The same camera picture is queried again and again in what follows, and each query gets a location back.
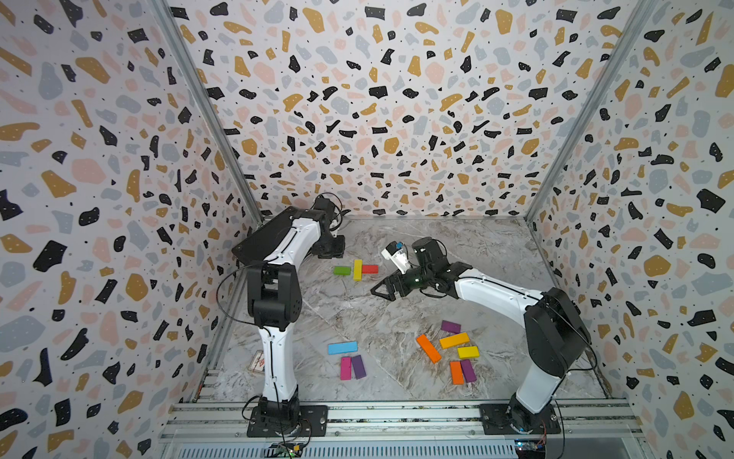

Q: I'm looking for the yellow long block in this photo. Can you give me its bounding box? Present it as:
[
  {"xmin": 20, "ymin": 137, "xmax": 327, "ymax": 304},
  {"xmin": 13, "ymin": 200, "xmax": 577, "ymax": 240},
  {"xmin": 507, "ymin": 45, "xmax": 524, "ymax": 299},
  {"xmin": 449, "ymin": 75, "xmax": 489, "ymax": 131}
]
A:
[{"xmin": 353, "ymin": 259, "xmax": 363, "ymax": 281}]

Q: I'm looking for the red block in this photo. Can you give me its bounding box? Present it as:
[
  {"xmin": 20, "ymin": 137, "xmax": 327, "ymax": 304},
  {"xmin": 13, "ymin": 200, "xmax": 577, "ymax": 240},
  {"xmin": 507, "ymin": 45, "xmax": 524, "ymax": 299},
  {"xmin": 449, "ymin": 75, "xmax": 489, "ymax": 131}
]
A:
[{"xmin": 361, "ymin": 265, "xmax": 380, "ymax": 275}]

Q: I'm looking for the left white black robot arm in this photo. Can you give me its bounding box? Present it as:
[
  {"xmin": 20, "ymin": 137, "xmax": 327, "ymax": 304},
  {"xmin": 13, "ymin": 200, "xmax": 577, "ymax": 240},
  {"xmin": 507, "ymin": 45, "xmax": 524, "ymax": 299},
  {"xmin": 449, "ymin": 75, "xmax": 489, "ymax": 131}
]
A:
[{"xmin": 233, "ymin": 194, "xmax": 345, "ymax": 437}]

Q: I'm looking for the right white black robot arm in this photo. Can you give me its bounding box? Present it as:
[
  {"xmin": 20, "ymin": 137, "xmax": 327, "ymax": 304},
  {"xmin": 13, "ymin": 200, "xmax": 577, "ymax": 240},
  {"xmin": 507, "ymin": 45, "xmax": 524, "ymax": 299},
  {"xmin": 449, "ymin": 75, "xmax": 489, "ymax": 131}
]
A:
[{"xmin": 371, "ymin": 237, "xmax": 591, "ymax": 434}]

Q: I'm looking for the orange long block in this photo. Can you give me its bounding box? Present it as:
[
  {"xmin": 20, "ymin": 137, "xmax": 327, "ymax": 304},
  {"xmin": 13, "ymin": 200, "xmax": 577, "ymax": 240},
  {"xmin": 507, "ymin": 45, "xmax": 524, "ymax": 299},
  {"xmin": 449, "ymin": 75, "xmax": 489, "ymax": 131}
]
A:
[{"xmin": 416, "ymin": 335, "xmax": 442, "ymax": 363}]

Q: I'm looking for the purple block top right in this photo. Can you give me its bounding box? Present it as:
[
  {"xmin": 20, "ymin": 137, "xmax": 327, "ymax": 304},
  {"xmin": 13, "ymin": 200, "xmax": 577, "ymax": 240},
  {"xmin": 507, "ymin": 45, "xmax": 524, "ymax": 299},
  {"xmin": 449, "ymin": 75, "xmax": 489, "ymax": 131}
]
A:
[{"xmin": 441, "ymin": 321, "xmax": 462, "ymax": 335}]

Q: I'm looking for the black flat case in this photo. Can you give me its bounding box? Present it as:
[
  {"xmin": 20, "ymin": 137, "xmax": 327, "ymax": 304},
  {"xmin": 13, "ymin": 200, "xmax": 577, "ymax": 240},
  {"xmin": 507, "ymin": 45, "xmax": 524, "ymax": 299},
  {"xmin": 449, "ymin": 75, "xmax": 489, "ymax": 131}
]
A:
[{"xmin": 232, "ymin": 207, "xmax": 298, "ymax": 265}]

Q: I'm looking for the light blue long block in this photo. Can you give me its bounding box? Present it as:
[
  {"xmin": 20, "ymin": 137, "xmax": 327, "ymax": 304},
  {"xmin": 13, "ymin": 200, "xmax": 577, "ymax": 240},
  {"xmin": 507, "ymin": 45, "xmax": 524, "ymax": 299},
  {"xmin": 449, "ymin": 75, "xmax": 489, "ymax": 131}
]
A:
[{"xmin": 328, "ymin": 342, "xmax": 359, "ymax": 355}]

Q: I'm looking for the purple block left group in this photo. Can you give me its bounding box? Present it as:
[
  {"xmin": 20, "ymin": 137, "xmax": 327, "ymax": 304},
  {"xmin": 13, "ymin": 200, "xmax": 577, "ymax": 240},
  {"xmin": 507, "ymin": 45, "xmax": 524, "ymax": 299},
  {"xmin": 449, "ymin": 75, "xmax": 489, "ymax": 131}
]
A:
[{"xmin": 351, "ymin": 355, "xmax": 367, "ymax": 380}]

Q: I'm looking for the magenta block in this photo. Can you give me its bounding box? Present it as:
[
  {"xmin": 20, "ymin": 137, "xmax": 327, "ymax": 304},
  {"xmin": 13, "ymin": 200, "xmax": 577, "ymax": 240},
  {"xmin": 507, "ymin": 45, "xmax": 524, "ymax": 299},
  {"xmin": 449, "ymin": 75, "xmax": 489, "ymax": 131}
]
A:
[{"xmin": 340, "ymin": 357, "xmax": 352, "ymax": 381}]

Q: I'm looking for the amber long block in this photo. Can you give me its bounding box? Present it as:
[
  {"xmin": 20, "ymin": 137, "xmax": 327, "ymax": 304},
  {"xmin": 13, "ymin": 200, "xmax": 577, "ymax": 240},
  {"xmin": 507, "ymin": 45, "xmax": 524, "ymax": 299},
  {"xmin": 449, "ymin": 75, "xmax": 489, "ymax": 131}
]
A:
[{"xmin": 440, "ymin": 333, "xmax": 470, "ymax": 349}]

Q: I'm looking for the yellow short block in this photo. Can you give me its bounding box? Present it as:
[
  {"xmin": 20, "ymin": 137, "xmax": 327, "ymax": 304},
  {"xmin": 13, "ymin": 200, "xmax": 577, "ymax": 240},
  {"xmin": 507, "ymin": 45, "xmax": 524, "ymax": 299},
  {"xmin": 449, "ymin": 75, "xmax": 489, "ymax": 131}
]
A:
[{"xmin": 457, "ymin": 346, "xmax": 480, "ymax": 360}]

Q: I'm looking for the orange short block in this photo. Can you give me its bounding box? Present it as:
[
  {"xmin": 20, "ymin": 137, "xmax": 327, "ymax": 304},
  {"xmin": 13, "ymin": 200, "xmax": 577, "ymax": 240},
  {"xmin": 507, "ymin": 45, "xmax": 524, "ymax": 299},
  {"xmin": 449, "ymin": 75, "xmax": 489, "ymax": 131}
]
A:
[{"xmin": 449, "ymin": 361, "xmax": 464, "ymax": 386}]

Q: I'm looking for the purple block bottom right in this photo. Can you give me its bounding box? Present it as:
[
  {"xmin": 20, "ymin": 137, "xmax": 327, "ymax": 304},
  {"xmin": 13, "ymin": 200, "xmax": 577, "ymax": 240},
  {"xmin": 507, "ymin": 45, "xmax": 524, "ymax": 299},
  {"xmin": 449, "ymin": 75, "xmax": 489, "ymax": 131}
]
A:
[{"xmin": 460, "ymin": 360, "xmax": 477, "ymax": 384}]

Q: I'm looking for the small printed card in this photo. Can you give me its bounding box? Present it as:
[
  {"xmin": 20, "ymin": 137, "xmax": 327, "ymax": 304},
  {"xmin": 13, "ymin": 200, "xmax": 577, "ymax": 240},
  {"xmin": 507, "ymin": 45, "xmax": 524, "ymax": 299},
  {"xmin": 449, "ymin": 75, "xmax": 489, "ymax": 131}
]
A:
[{"xmin": 248, "ymin": 350, "xmax": 266, "ymax": 373}]

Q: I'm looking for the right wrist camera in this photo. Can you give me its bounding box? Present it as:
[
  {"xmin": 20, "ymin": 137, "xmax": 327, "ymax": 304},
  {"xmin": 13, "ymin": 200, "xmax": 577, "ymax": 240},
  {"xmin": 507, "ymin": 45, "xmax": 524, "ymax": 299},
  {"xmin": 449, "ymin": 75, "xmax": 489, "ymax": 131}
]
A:
[{"xmin": 382, "ymin": 241, "xmax": 412, "ymax": 273}]

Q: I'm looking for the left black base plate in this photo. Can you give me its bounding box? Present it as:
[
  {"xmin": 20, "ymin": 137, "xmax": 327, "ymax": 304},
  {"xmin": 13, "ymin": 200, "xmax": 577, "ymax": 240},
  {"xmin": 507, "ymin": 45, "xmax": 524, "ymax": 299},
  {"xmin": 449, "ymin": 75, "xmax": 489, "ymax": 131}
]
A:
[{"xmin": 247, "ymin": 402, "xmax": 329, "ymax": 438}]

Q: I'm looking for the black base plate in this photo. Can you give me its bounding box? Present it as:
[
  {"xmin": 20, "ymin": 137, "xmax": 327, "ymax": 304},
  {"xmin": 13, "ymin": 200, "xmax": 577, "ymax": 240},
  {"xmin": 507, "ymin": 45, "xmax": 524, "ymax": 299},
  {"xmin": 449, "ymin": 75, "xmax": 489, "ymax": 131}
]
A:
[
  {"xmin": 247, "ymin": 402, "xmax": 329, "ymax": 438},
  {"xmin": 479, "ymin": 403, "xmax": 562, "ymax": 435}
]

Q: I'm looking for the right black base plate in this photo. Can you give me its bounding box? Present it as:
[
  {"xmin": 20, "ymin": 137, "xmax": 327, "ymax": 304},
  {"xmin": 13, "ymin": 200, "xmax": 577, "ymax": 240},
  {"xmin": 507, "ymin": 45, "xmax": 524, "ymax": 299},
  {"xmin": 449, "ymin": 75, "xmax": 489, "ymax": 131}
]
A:
[{"xmin": 479, "ymin": 403, "xmax": 562, "ymax": 435}]

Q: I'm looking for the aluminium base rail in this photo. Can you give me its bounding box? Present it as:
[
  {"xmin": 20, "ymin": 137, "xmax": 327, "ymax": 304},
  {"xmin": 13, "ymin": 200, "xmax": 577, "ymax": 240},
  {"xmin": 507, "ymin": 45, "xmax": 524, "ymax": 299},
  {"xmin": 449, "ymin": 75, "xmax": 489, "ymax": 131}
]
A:
[{"xmin": 156, "ymin": 399, "xmax": 653, "ymax": 458}]

